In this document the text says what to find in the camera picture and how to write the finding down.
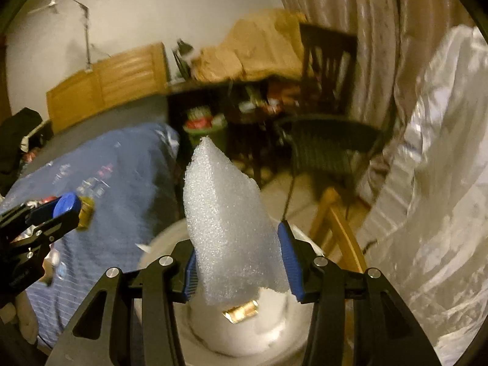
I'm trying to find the blue checked blanket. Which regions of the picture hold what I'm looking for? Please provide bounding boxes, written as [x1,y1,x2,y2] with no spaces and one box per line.
[0,122,182,348]

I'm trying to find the dark wicker chair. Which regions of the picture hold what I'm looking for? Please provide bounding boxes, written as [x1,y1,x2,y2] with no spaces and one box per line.
[274,115,385,199]

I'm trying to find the white plastic bucket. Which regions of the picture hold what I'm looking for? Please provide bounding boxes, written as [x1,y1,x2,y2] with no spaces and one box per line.
[137,219,332,366]

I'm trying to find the patterned beige curtain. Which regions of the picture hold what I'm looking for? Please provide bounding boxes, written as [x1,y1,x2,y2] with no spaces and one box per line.
[272,0,474,208]

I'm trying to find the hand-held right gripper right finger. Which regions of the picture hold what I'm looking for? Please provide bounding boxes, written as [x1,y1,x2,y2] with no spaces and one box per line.
[278,221,445,366]

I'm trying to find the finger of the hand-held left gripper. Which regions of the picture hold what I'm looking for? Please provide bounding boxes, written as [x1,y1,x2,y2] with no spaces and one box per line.
[0,193,82,234]
[8,213,79,253]

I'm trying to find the white plastic sheet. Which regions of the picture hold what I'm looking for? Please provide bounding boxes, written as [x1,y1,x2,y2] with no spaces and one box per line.
[364,25,488,366]

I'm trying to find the grey bed sheet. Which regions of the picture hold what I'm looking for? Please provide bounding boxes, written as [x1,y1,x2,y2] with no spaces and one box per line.
[15,93,170,177]

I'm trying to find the dark desk lamp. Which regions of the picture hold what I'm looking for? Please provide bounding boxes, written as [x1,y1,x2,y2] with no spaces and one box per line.
[171,38,196,81]

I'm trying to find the green plastic bucket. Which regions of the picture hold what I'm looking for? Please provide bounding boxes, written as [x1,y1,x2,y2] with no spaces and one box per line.
[182,107,230,150]

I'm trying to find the black cloth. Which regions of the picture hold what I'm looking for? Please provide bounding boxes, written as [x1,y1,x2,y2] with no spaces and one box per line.
[0,107,45,196]

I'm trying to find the dark wooden desk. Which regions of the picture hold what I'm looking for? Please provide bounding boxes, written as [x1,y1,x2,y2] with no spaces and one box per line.
[166,72,306,126]

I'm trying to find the dark wooden stool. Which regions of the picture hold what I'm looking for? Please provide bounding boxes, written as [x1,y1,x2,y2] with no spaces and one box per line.
[224,110,280,189]

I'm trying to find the dark wooden chair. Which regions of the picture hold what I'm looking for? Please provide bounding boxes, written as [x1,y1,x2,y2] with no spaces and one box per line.
[296,21,360,118]

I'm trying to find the white foam piece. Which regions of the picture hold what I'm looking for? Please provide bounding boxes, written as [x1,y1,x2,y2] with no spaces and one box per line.
[183,135,291,307]

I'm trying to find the orange cloth cover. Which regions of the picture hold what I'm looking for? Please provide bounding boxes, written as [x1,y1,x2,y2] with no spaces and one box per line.
[190,8,318,83]

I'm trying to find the thin metal stand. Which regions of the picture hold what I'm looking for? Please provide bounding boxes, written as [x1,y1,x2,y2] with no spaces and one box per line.
[51,0,94,74]

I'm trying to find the wooden headboard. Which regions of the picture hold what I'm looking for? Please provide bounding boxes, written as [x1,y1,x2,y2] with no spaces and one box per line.
[46,42,170,135]

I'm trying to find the black cable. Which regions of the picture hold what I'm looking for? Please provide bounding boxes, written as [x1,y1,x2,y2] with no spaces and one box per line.
[280,158,299,222]

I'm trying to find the white ceiling fan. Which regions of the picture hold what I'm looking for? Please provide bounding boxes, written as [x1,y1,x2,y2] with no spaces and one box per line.
[27,0,64,16]

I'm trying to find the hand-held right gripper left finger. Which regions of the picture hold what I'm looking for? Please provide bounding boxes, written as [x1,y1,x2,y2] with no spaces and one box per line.
[45,241,199,366]

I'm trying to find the light wooden chair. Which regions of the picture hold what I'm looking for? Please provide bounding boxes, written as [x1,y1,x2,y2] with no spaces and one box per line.
[308,187,367,274]

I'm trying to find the gold foil wrapper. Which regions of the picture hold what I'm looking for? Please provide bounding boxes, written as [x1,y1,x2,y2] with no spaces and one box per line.
[222,300,260,323]

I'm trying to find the yellow snack packet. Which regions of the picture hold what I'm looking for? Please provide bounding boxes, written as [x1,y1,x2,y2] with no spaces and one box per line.
[77,196,95,231]

